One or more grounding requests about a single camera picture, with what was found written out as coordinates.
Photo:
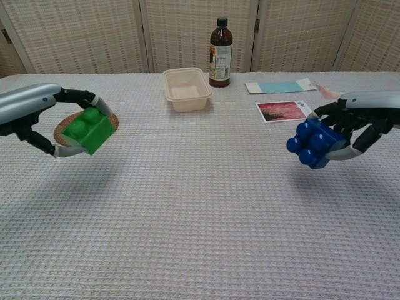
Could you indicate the postcard with red picture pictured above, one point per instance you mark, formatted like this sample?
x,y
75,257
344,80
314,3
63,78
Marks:
x,y
281,111

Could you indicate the blue cream bookmark pink tassel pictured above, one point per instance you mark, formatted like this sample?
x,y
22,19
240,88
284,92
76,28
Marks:
x,y
278,86

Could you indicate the woven folding screen panel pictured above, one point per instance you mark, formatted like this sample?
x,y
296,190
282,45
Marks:
x,y
181,31
78,31
381,31
297,31
9,56

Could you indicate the white waffle tablecloth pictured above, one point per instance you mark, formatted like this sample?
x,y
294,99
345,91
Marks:
x,y
203,218

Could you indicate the round woven rattan coaster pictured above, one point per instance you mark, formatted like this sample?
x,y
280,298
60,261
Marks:
x,y
62,125

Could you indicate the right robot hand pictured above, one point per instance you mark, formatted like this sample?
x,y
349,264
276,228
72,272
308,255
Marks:
x,y
372,109

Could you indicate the brown bottle with black cap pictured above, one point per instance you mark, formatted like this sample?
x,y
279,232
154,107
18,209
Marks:
x,y
221,59

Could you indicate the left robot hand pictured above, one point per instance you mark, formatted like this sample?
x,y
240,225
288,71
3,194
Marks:
x,y
25,103

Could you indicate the green toy brick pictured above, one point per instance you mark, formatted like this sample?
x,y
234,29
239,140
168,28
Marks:
x,y
90,132

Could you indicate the brass screen hinge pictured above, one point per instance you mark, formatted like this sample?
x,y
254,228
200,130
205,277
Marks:
x,y
6,36
257,25

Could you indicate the beige plastic food container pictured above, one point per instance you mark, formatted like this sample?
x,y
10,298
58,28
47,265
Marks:
x,y
187,92

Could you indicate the blue toy brick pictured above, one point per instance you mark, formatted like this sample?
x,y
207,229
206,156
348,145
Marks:
x,y
315,143

